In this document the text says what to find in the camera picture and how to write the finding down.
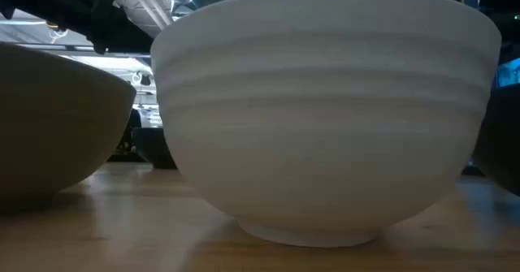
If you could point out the large dark ridged bowl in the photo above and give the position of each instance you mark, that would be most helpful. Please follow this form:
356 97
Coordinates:
501 142

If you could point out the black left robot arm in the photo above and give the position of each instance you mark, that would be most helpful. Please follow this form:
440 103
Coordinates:
40 0

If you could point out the tan ceramic bowl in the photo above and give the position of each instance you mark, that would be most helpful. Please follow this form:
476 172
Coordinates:
53 126

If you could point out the person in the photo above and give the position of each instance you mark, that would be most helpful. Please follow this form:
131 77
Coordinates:
134 122

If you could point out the large white ridged bowl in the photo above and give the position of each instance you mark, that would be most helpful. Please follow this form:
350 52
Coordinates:
325 122

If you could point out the black hanging ceiling lamp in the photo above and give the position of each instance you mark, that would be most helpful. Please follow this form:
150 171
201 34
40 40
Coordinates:
145 80

